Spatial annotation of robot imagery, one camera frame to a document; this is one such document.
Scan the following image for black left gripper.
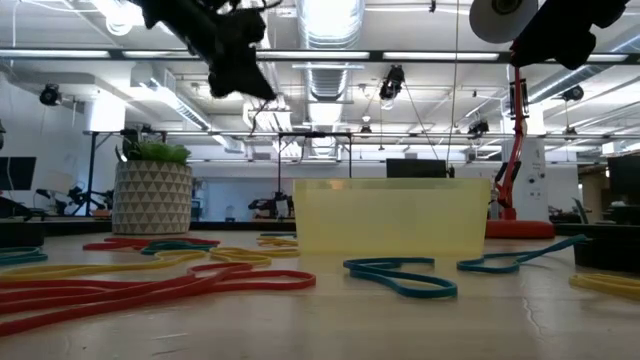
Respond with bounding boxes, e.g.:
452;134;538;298
129;0;278;100

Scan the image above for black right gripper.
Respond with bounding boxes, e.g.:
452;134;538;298
509;0;632;72

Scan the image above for long yellow rubber band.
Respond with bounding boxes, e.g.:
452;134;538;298
0;246;301;281

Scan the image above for yellow translucent plastic bin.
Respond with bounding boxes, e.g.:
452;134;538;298
292;177;492;259

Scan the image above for large red rubber band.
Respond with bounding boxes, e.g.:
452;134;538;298
0;263;317;337

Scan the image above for white pillar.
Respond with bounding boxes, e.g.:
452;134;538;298
501;102;549;223

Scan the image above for green succulent in patterned pot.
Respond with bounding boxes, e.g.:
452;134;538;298
111;137;194;236

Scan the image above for black monitor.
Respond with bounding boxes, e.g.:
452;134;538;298
385;158;448;179
0;156;38;192
606;153;640;207

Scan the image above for black background metal rack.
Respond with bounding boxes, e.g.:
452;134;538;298
82;128;169;219

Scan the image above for red desk lamp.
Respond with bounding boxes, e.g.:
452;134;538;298
468;0;556;240

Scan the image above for silver ventilation duct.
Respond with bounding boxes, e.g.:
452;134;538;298
294;0;366;126

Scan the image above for black background frame stand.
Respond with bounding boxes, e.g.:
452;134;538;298
276;130;354;221

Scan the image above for thin hanging cable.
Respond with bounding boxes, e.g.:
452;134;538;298
447;0;461;169

